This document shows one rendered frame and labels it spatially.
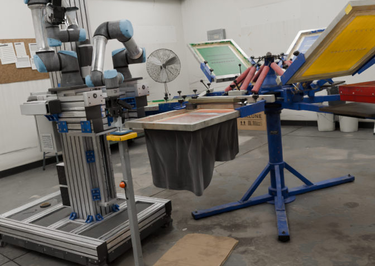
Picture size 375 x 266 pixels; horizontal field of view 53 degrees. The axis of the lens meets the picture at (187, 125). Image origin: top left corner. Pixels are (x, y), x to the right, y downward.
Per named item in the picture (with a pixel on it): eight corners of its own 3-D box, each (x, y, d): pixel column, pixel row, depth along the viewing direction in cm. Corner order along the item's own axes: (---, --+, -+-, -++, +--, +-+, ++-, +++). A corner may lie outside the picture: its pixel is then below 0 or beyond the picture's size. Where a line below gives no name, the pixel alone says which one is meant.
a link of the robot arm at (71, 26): (62, -5, 249) (85, 46, 227) (45, -5, 243) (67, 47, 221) (63, -20, 240) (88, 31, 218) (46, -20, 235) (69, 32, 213)
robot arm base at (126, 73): (108, 80, 288) (106, 67, 286) (121, 78, 300) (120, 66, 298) (123, 79, 279) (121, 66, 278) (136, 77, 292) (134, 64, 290)
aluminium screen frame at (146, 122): (192, 131, 209) (192, 124, 208) (125, 127, 247) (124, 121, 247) (263, 109, 267) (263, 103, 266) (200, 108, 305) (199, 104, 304)
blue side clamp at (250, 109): (241, 117, 244) (240, 107, 243) (235, 117, 247) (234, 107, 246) (264, 110, 266) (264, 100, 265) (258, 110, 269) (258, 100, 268)
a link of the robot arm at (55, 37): (70, 44, 216) (66, 25, 214) (49, 46, 210) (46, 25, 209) (66, 46, 223) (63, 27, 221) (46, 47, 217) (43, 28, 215)
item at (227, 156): (202, 195, 228) (196, 127, 221) (198, 194, 230) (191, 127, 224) (243, 173, 262) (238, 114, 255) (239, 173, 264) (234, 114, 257)
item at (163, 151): (200, 197, 227) (193, 127, 220) (149, 187, 256) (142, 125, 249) (203, 196, 229) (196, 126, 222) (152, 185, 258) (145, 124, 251)
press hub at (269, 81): (288, 209, 323) (278, 50, 301) (249, 202, 349) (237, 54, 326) (307, 194, 352) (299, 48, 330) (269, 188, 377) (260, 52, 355)
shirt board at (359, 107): (427, 118, 217) (427, 104, 215) (372, 129, 204) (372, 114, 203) (291, 103, 342) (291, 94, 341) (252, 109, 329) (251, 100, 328)
